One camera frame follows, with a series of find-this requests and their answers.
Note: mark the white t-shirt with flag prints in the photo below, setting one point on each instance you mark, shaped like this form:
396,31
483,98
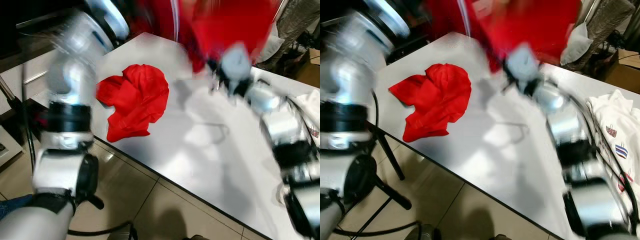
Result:
615,112
312,107

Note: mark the grey textured throw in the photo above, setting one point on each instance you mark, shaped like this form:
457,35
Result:
600,25
297,20

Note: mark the red garment with white trim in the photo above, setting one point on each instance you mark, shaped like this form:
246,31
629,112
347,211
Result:
530,25
230,25

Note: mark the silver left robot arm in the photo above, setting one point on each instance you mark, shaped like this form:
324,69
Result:
340,75
70,80

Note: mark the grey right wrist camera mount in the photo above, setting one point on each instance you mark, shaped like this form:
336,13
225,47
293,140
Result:
522,65
235,62

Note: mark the brown cardboard box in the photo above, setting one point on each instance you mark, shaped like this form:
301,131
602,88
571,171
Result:
625,75
311,70

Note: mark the plain red crumpled garment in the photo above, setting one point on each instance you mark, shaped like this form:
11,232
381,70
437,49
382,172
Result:
435,100
135,100

